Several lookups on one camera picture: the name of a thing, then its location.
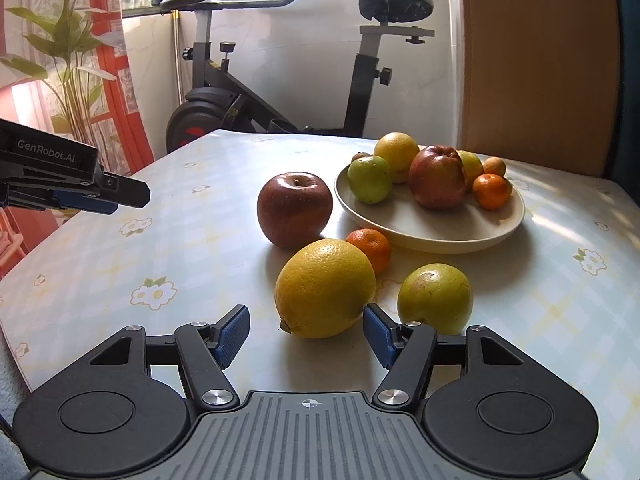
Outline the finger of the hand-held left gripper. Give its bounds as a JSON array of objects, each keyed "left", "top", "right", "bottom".
[
  {"left": 50, "top": 189, "right": 119, "bottom": 216},
  {"left": 97, "top": 171, "right": 152, "bottom": 207}
]

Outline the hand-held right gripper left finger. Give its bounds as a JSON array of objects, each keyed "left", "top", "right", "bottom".
[{"left": 85, "top": 305, "right": 251, "bottom": 410}]

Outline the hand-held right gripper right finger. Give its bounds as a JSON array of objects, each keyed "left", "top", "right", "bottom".
[{"left": 363, "top": 303, "right": 528, "bottom": 407}]

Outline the large yellow orange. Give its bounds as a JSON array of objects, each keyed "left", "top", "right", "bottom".
[{"left": 274, "top": 239, "right": 377, "bottom": 339}]

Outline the cream round plate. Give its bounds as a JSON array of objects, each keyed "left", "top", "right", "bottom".
[{"left": 333, "top": 146, "right": 526, "bottom": 254}]

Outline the green jujube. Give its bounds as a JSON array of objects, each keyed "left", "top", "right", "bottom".
[{"left": 347, "top": 155, "right": 393, "bottom": 205}]

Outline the red apple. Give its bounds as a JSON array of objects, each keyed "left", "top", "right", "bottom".
[
  {"left": 408, "top": 144, "right": 468, "bottom": 211},
  {"left": 257, "top": 172, "right": 334, "bottom": 250}
]

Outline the orange tangerine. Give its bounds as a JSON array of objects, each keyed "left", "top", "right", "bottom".
[
  {"left": 345, "top": 228, "right": 392, "bottom": 275},
  {"left": 472, "top": 173, "right": 514, "bottom": 211}
]

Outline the small yellow-green citrus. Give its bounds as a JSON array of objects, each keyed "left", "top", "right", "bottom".
[{"left": 457, "top": 150, "right": 484, "bottom": 188}]

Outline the large yellow-green citrus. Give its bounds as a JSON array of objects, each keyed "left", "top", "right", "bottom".
[{"left": 397, "top": 263, "right": 474, "bottom": 336}]

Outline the black exercise bike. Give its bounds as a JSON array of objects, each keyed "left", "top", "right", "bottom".
[{"left": 145, "top": 0, "right": 436, "bottom": 153}]

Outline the floral tablecloth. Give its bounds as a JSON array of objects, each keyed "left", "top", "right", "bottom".
[{"left": 0, "top": 129, "right": 640, "bottom": 480}]

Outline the white fluffy cloth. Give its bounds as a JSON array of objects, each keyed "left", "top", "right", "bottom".
[{"left": 0, "top": 340, "right": 31, "bottom": 411}]

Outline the wooden wardrobe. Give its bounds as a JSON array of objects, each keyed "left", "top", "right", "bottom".
[{"left": 457, "top": 0, "right": 621, "bottom": 178}]

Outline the blue curtain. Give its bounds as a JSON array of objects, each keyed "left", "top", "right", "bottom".
[{"left": 610, "top": 0, "right": 640, "bottom": 186}]

